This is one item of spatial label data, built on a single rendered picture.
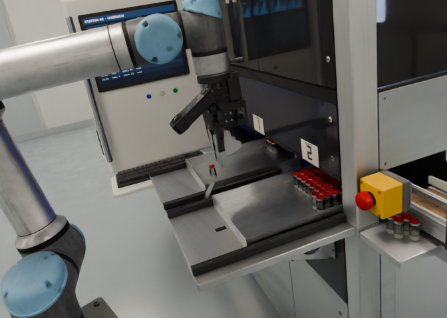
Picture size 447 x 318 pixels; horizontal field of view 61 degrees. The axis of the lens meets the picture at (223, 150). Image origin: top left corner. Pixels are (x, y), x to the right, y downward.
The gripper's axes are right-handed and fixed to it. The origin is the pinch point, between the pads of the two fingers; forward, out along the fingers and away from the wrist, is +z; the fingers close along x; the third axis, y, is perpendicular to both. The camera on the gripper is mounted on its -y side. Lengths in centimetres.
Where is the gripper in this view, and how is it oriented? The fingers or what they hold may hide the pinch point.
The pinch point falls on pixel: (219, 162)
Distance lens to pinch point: 86.7
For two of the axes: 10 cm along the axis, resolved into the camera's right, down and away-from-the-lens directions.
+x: -3.3, -2.9, 9.0
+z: 1.6, 9.2, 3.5
